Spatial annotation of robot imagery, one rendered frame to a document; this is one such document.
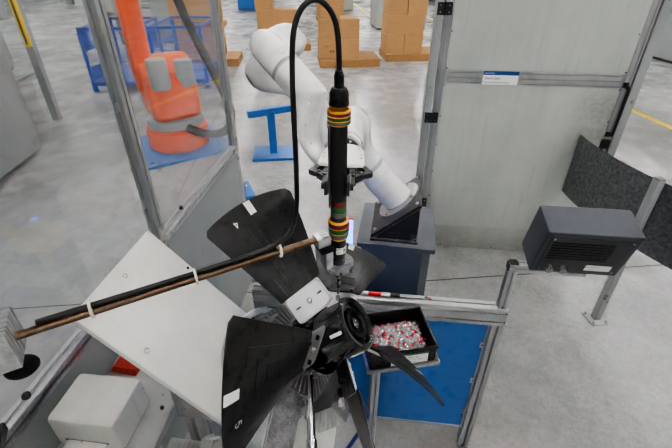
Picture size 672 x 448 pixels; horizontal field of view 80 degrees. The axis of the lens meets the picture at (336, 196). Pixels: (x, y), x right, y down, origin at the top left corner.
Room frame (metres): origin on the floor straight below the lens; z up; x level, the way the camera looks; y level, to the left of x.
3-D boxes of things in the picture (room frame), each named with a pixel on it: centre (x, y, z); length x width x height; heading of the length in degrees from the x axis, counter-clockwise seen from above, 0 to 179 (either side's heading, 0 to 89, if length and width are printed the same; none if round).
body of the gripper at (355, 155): (0.81, -0.02, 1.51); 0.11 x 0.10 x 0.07; 174
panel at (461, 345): (1.05, -0.14, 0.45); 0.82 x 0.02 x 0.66; 84
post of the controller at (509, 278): (1.00, -0.57, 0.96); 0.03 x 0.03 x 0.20; 84
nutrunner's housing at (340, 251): (0.71, -0.01, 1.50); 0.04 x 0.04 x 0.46
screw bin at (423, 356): (0.88, -0.19, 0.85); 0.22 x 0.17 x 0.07; 100
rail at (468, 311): (1.05, -0.14, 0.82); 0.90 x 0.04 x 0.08; 84
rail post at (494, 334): (1.00, -0.57, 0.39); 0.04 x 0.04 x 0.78; 84
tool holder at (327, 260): (0.70, 0.00, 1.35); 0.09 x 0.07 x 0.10; 118
